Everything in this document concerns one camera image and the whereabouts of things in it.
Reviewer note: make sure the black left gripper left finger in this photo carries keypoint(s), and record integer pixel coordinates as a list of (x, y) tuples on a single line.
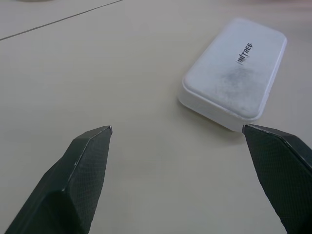
[(73, 180)]

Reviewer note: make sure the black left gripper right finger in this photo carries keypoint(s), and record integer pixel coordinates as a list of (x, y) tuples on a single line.
[(280, 170)]

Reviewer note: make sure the white rectangular box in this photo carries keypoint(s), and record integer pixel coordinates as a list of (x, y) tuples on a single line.
[(231, 73)]

